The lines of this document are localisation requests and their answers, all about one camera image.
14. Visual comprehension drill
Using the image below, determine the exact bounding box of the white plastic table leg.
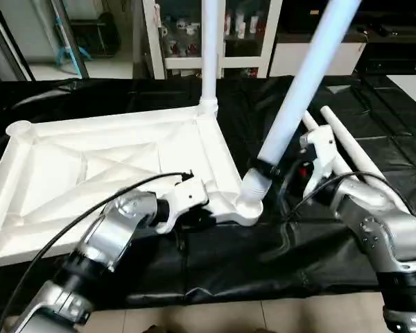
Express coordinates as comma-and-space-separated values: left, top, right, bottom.
239, 0, 365, 207
320, 105, 388, 184
301, 110, 352, 179
199, 0, 221, 117

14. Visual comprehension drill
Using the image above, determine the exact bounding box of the white plastic table top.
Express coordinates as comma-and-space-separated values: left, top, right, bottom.
0, 104, 266, 273

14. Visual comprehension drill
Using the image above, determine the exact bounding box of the black work mat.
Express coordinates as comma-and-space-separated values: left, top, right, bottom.
0, 73, 416, 313

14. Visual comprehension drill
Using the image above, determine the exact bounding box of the white drawer unit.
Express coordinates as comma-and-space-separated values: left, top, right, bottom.
268, 31, 370, 78

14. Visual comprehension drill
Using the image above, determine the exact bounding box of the white glass-door cabinet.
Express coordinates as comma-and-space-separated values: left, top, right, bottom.
141, 0, 283, 79

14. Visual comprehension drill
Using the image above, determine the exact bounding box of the blue metal stand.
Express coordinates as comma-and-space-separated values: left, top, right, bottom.
51, 0, 92, 71

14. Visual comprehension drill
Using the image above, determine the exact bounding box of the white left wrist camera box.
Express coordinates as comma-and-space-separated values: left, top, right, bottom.
155, 176, 211, 234

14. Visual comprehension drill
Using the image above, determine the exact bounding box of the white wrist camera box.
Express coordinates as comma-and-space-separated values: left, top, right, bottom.
299, 128, 338, 203
155, 176, 211, 234

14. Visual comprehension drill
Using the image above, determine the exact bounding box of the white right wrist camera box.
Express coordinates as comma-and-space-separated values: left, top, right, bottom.
299, 128, 338, 203

